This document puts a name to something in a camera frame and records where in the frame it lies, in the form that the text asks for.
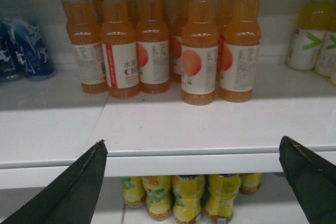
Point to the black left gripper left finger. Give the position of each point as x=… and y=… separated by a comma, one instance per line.
x=70, y=198

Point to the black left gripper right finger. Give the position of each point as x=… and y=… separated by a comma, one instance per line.
x=312, y=179

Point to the white shelf with juices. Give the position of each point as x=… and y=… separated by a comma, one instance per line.
x=47, y=125

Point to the yellow lemon tea bottle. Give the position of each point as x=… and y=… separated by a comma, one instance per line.
x=158, y=196
x=223, y=189
x=188, y=191
x=133, y=193

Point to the orange juice bottle C100 label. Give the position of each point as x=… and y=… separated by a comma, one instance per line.
x=119, y=50

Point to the orange juice bottle right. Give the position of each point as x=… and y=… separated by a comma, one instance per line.
x=241, y=47

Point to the orange juice bottle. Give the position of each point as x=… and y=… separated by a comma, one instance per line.
x=241, y=47
x=152, y=38
x=84, y=35

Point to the blue drink bottle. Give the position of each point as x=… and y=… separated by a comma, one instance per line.
x=38, y=64

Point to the yellow drink white label bottle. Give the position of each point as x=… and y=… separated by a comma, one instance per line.
x=309, y=34

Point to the orange juice bottle back left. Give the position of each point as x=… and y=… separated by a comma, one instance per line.
x=84, y=35

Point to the orange juice bottle front peach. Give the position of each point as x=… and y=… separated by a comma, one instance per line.
x=199, y=53

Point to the orange juice bottle middle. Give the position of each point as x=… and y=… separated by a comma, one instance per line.
x=152, y=38

